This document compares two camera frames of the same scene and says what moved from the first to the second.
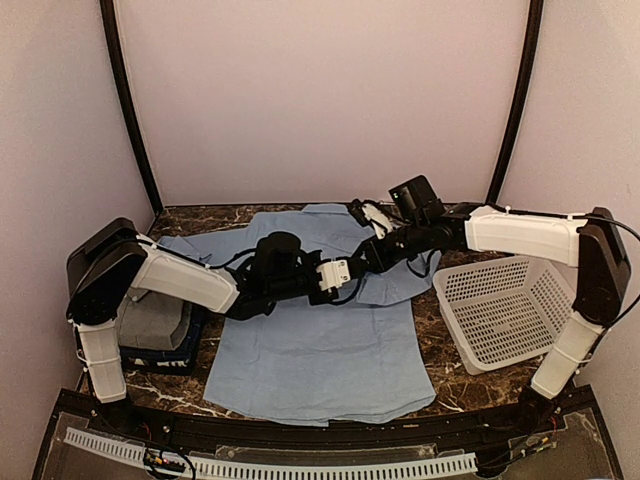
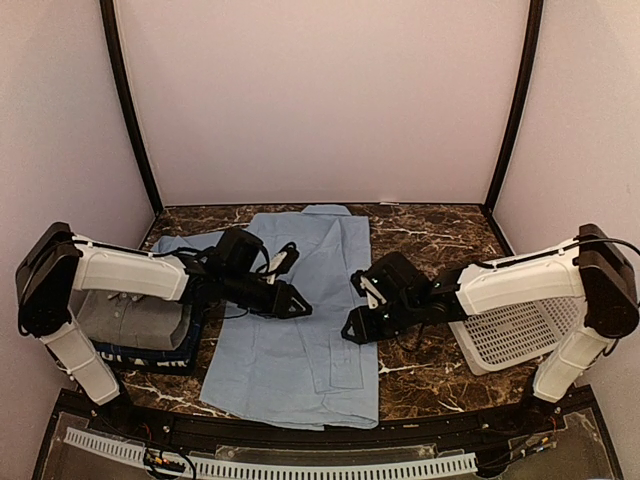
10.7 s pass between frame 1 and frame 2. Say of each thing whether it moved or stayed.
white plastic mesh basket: stayed
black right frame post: stayed
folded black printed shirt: stayed
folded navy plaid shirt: stayed
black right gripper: moved
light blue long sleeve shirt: moved
